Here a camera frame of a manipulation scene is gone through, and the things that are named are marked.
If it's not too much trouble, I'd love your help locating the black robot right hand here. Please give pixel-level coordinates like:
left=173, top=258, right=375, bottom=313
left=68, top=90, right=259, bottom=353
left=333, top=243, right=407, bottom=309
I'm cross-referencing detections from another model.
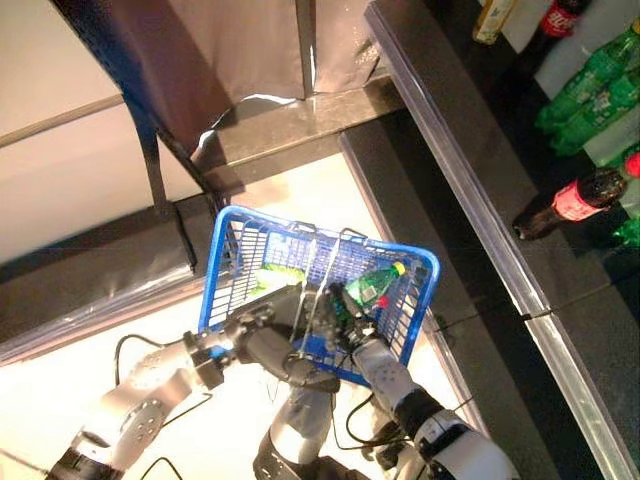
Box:
left=317, top=282, right=381, bottom=351

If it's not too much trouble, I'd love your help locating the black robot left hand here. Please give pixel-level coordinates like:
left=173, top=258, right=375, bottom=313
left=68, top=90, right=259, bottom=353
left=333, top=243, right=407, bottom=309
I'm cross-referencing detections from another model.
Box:
left=219, top=304, right=341, bottom=394

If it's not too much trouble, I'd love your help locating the black shelf base plinth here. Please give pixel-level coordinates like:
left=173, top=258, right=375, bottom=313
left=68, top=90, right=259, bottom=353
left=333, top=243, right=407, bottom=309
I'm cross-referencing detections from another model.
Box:
left=337, top=112, right=576, bottom=480

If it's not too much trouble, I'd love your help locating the gray robot right leg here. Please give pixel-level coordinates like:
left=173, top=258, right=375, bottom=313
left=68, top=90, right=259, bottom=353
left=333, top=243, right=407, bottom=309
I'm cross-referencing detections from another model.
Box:
left=364, top=424, right=431, bottom=480

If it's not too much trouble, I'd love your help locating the black low display stand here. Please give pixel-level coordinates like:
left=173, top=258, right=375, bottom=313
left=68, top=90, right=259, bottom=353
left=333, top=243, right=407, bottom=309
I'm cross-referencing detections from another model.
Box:
left=0, top=197, right=216, bottom=366

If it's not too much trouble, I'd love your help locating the Coca-Cola bottle red cap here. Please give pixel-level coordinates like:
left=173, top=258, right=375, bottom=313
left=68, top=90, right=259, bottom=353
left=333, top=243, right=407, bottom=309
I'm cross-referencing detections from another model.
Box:
left=512, top=152, right=640, bottom=241
left=537, top=0, right=589, bottom=41

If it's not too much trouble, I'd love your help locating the brown fabric curtain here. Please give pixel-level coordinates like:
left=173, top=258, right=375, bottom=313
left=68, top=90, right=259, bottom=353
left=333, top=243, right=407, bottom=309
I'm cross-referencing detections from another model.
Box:
left=52, top=0, right=386, bottom=156

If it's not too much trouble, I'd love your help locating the yellow tea bottle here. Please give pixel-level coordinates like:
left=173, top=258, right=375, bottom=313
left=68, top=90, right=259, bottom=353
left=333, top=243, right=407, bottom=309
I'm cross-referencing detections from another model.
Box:
left=472, top=0, right=519, bottom=45

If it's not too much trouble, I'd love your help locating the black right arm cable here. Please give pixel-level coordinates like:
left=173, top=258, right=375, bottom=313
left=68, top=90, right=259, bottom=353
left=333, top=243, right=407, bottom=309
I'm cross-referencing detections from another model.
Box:
left=329, top=392, right=416, bottom=451

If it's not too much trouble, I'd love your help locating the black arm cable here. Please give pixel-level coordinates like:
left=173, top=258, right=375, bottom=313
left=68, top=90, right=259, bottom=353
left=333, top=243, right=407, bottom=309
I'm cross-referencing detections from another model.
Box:
left=329, top=392, right=416, bottom=451
left=113, top=333, right=189, bottom=389

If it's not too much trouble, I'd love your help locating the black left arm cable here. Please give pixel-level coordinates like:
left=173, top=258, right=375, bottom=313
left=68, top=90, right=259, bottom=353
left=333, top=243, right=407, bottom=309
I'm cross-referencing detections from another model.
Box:
left=113, top=333, right=189, bottom=389

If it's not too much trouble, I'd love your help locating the black shelf with clear rail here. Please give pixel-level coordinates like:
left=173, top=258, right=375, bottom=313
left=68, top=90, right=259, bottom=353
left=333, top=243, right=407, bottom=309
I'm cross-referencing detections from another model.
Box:
left=363, top=0, right=640, bottom=480

